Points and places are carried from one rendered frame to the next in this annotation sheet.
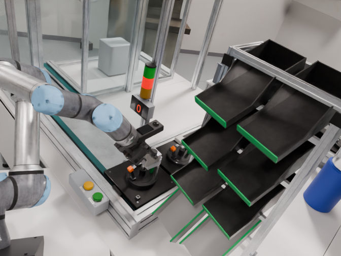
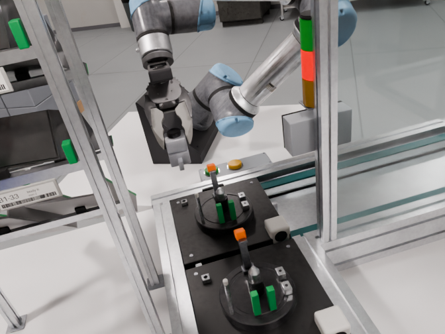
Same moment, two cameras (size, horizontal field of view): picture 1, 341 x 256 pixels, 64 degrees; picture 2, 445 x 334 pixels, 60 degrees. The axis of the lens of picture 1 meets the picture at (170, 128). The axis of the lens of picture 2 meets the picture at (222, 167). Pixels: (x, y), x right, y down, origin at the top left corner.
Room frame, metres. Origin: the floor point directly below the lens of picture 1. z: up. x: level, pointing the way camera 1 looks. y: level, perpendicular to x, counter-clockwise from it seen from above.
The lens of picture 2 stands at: (1.39, -0.44, 1.56)
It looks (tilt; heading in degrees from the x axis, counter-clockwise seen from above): 32 degrees down; 134
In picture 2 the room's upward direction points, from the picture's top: 10 degrees counter-clockwise
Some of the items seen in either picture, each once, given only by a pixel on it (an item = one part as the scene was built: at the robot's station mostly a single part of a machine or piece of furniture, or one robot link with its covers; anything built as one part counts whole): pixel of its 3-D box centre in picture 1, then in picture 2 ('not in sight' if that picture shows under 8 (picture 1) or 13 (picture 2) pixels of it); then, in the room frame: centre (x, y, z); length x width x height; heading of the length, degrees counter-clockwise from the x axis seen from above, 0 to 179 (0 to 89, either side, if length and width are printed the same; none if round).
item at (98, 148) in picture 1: (107, 147); (344, 207); (1.07, 0.29, 0.91); 0.84 x 0.28 x 0.10; 53
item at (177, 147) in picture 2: (154, 156); (177, 147); (0.81, 0.03, 1.17); 0.08 x 0.04 x 0.07; 140
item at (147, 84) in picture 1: (147, 81); (316, 61); (1.08, 0.15, 1.34); 0.05 x 0.05 x 0.05
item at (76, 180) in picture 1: (88, 191); (236, 173); (0.75, 0.27, 0.93); 0.21 x 0.07 x 0.06; 53
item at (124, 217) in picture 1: (78, 161); (305, 172); (0.92, 0.38, 0.91); 0.89 x 0.06 x 0.11; 53
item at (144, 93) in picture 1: (145, 91); (316, 89); (1.08, 0.15, 1.29); 0.05 x 0.05 x 0.05
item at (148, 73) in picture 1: (149, 71); (315, 32); (1.08, 0.15, 1.39); 0.05 x 0.05 x 0.05
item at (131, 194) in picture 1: (140, 178); (224, 218); (0.87, 0.07, 0.96); 0.24 x 0.24 x 0.02; 53
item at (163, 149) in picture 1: (181, 151); (255, 282); (1.07, -0.09, 1.01); 0.24 x 0.24 x 0.13; 53
